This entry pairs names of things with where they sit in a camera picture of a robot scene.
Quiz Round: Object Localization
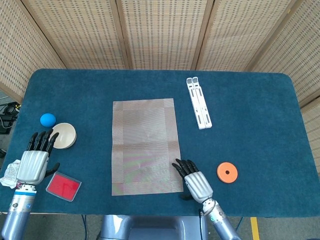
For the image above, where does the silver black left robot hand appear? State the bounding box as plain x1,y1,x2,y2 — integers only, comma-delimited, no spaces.
16,128,61,186

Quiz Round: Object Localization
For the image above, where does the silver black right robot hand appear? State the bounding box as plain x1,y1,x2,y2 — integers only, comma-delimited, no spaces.
171,158,214,204

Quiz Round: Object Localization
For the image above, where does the cream white bowl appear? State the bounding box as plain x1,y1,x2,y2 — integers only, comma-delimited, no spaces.
51,122,77,150

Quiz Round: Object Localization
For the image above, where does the beige woven placemat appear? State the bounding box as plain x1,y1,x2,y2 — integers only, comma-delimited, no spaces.
111,98,184,197

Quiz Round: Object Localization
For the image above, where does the orange disc with hole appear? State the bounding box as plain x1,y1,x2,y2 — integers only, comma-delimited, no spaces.
216,161,239,184

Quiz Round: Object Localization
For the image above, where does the crumpled white spout pouch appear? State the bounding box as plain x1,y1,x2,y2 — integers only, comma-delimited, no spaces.
0,159,22,190

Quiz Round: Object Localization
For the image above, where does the red pad in clear case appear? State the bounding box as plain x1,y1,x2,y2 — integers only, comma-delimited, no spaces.
45,170,83,202

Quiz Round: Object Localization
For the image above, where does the blue ball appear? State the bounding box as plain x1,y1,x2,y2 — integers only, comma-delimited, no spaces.
39,112,57,129

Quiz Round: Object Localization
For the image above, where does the black equipment on floor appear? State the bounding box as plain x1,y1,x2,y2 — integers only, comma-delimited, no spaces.
0,101,22,135

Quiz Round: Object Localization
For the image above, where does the blue-grey robot torso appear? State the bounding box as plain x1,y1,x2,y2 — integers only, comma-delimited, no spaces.
96,214,208,240

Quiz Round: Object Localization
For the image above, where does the white folding stand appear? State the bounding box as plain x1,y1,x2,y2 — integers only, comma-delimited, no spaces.
186,76,213,130

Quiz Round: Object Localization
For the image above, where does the blue carpet table cover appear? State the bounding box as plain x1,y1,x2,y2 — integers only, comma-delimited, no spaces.
0,68,320,218

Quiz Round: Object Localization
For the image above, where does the woven bamboo folding screen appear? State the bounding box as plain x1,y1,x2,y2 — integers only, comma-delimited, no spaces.
0,0,320,173

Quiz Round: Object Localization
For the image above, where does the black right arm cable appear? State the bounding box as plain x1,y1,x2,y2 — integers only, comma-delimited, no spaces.
198,209,204,240

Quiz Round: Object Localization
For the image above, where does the blue floor cable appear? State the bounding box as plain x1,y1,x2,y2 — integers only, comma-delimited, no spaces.
81,214,89,240
234,216,245,232

